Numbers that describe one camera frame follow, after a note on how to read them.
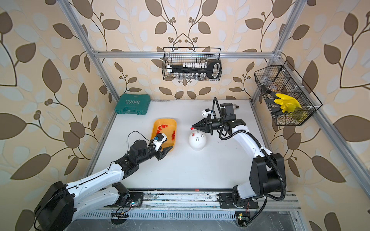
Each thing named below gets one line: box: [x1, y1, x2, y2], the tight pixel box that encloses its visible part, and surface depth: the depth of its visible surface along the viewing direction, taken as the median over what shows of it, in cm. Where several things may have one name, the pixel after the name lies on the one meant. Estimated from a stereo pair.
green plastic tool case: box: [114, 93, 151, 116], surface depth 115 cm
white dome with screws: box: [188, 130, 208, 151], surface depth 88 cm
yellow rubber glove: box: [273, 93, 303, 114], surface depth 68 cm
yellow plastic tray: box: [150, 118, 177, 151], surface depth 104 cm
